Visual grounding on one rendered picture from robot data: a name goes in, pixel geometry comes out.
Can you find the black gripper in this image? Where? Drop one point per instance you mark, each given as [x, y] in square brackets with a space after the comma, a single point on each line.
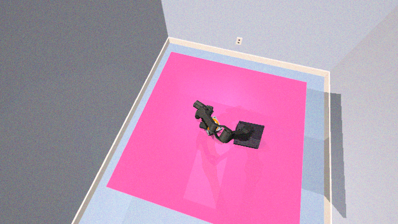
[203, 124]

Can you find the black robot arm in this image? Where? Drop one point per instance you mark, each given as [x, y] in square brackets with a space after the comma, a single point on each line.
[227, 134]

